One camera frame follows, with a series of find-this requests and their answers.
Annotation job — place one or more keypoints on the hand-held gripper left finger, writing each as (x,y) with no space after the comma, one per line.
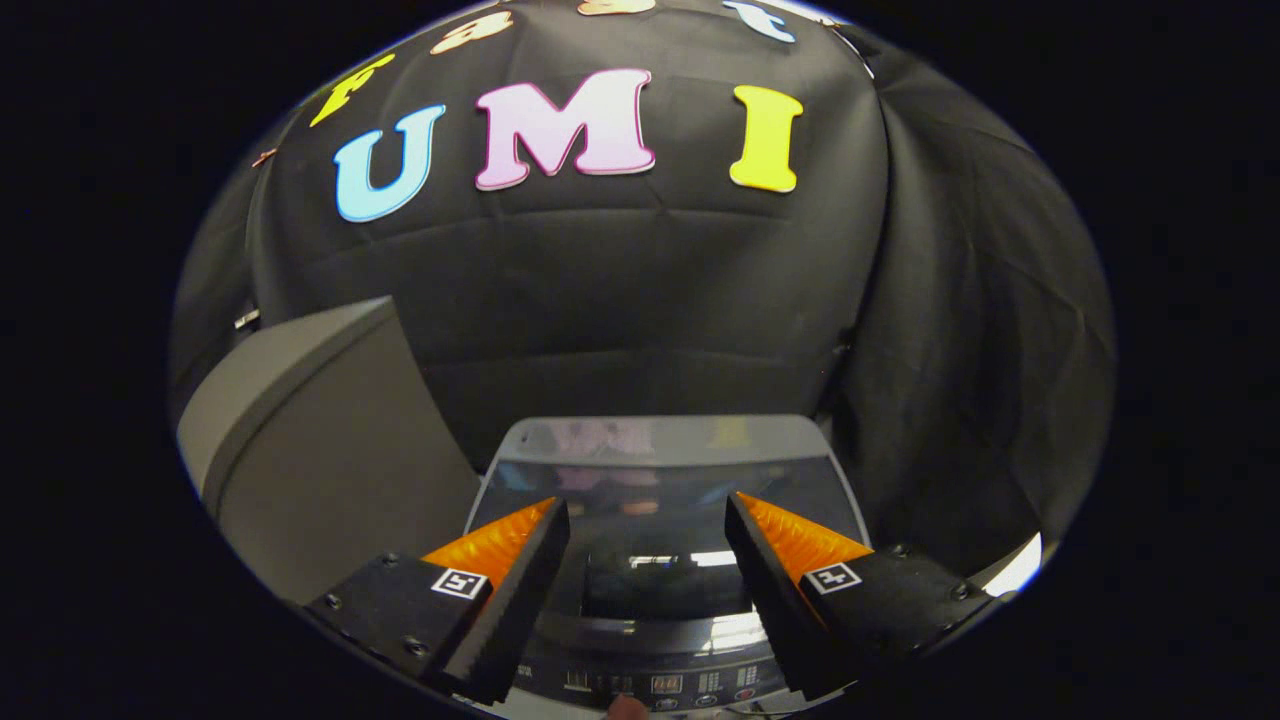
(515,595)

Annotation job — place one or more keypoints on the silver clip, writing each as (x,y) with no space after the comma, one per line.
(246,318)

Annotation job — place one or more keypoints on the grey washing machine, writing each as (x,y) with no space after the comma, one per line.
(660,680)

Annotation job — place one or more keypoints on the orange clip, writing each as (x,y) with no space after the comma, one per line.
(263,157)

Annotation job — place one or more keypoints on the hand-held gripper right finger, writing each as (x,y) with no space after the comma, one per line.
(770,585)

